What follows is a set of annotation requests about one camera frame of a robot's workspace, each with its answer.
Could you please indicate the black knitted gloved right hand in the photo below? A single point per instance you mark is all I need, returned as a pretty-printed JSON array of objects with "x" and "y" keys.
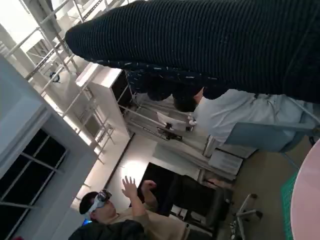
[{"x": 200, "y": 37}]

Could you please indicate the pink bowl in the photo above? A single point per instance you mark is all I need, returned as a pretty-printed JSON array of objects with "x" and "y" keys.
[{"x": 310, "y": 195}]

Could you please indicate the person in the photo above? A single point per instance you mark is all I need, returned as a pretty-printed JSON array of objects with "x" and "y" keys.
[
  {"x": 225, "y": 115},
  {"x": 155, "y": 225}
]

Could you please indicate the tall white cabinet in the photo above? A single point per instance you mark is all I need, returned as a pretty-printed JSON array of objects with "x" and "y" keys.
[{"x": 105, "y": 80}]

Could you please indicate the grey blue chair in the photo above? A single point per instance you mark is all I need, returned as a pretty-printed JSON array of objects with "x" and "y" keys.
[{"x": 260, "y": 137}]

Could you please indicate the small white grille unit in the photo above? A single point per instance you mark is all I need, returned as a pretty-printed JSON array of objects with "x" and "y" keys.
[{"x": 226, "y": 162}]

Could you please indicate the small round blue device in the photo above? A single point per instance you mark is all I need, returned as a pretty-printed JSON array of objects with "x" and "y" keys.
[{"x": 55, "y": 77}]

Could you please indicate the green cutting mat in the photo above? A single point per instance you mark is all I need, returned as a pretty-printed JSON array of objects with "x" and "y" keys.
[{"x": 287, "y": 200}]

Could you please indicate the white VR headset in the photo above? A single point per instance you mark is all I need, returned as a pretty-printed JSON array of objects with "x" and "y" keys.
[{"x": 102, "y": 196}]

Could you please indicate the black padded jacket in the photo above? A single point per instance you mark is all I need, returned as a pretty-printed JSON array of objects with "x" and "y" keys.
[{"x": 112, "y": 231}]

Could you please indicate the metal frame desk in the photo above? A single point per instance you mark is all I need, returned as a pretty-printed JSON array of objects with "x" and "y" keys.
[{"x": 147, "y": 110}]

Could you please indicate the dark window with frame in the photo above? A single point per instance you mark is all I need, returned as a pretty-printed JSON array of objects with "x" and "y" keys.
[{"x": 45, "y": 147}]

